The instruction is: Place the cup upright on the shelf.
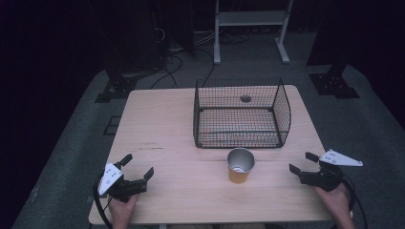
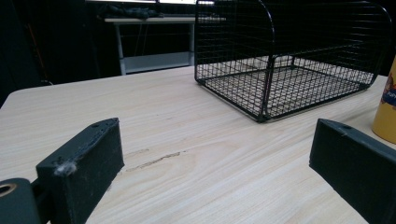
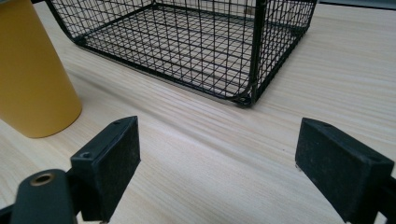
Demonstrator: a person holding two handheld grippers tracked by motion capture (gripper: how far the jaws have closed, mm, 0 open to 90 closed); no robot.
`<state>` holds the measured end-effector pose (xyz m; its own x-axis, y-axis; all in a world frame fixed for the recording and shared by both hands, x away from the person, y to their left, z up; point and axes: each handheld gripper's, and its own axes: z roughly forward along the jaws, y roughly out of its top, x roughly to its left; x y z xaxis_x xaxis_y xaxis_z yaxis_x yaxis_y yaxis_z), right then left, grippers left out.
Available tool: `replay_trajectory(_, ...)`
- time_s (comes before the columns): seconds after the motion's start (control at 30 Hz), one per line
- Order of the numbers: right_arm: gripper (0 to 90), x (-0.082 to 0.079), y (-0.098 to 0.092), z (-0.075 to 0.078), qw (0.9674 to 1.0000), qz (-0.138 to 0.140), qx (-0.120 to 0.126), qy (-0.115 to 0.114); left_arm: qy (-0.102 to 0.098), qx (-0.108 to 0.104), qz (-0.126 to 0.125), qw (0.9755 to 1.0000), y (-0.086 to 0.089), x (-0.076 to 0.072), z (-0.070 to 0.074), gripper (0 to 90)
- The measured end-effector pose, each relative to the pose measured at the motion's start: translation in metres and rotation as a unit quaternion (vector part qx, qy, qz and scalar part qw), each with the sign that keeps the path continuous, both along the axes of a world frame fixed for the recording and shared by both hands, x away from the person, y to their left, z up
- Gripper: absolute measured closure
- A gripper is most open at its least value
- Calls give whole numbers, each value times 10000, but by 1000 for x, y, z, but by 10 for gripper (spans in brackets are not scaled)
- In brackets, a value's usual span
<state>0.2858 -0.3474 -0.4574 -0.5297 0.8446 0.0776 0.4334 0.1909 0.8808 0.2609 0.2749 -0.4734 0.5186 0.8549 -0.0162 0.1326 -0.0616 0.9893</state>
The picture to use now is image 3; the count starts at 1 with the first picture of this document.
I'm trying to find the yellow cylindrical can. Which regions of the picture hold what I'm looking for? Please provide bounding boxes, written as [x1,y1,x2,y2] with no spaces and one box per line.
[0,0,83,139]

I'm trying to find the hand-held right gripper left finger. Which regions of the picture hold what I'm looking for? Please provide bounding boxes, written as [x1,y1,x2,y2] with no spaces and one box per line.
[70,116,142,223]

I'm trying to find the black wire mesh basket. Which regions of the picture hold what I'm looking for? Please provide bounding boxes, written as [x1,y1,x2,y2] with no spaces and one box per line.
[45,0,318,108]

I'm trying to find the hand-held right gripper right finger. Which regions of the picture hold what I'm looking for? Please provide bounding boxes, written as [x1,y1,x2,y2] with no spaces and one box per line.
[294,117,396,224]

